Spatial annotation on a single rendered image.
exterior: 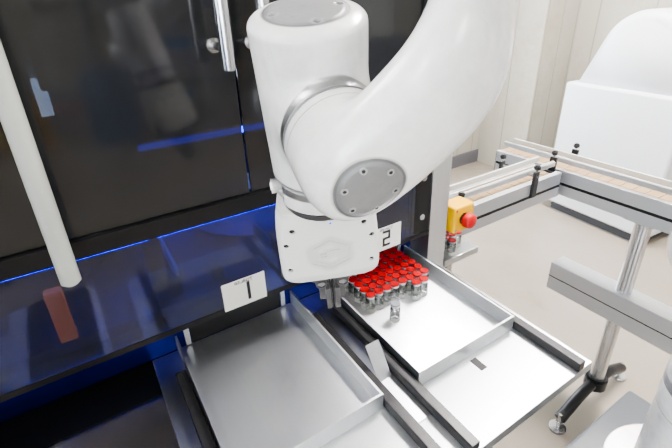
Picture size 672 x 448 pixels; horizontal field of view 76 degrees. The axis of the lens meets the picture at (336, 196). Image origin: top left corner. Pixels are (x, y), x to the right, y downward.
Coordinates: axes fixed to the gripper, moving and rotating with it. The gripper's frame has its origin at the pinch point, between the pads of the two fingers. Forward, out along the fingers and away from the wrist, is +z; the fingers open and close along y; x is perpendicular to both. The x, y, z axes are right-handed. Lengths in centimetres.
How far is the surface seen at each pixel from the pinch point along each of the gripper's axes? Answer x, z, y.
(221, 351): 16.3, 38.0, -22.1
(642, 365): 40, 147, 137
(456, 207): 43, 34, 36
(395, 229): 35.1, 30.3, 18.2
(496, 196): 62, 51, 59
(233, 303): 19.0, 26.4, -17.4
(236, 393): 6.0, 35.1, -18.3
